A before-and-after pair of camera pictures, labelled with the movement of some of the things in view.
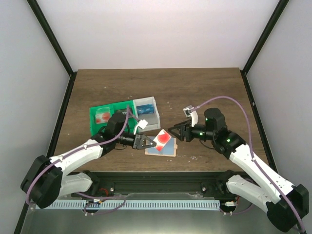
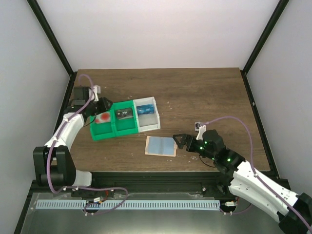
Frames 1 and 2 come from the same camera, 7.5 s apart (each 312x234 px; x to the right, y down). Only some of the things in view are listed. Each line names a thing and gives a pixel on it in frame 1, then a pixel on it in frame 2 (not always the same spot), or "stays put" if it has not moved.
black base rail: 117,184 stays put
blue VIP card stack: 145,109 stays put
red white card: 161,139 to 105,117
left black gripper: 145,146 to 105,106
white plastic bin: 146,109 stays put
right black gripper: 179,126 to 185,137
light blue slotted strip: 134,204 stays put
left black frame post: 45,25 stays put
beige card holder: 169,148 stays put
